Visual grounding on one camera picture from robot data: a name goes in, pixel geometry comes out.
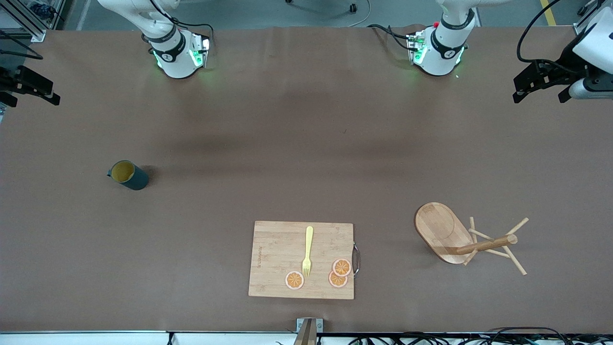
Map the bamboo cutting board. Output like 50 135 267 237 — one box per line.
248 220 361 300

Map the wooden mug tree rack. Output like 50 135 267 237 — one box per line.
414 202 530 276

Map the aluminium frame profile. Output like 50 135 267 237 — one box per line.
0 0 66 43
574 0 605 36

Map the yellow plastic fork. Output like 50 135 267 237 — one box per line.
301 226 315 277

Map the black cable bundle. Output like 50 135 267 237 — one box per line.
349 327 613 345

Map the aluminium camera mount post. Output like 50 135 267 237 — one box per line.
293 318 324 345

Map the teal mug yellow inside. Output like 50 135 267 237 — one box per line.
107 160 149 191

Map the white floor cable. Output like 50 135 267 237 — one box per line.
346 0 372 28

